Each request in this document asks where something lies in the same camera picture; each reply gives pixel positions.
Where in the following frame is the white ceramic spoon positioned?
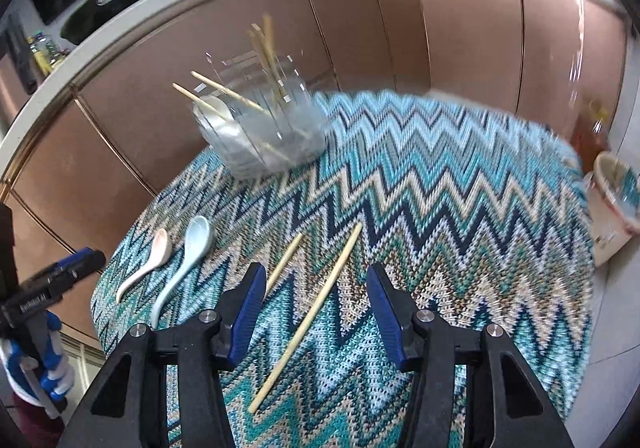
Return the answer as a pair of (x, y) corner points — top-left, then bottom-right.
(194, 94), (235, 129)

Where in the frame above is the group of wooden chopsticks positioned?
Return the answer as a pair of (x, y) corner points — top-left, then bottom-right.
(172, 14), (294, 163)

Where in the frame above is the pale blue ceramic spoon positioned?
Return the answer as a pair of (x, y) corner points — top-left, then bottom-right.
(150, 216), (216, 329)

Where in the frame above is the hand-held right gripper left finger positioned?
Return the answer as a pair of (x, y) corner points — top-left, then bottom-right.
(57, 262), (268, 448)

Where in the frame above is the person's left hand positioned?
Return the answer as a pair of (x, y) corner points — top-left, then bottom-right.
(0, 312), (77, 404)

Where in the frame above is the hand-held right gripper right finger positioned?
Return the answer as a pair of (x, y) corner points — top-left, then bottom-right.
(366, 262), (576, 448)

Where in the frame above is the zigzag patterned knitted mat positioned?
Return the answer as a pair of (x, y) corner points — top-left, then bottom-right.
(90, 90), (597, 448)

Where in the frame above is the yellow condiment bottle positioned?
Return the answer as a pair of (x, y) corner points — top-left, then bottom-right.
(26, 34), (69, 75)

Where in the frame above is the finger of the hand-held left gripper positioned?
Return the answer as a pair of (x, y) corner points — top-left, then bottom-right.
(17, 249), (107, 301)

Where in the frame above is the wire and clear plastic utensil holder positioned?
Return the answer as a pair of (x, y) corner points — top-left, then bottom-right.
(192, 52), (329, 179)

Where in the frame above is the pale pink ceramic spoon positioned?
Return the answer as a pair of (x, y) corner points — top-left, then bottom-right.
(115, 228), (171, 305)

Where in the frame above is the cream bin with plastic liner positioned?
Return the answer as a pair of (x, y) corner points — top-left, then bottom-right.
(583, 151), (640, 265)

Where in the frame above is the wooden chopstick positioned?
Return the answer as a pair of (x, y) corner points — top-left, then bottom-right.
(264, 232), (305, 297)
(248, 222), (364, 415)

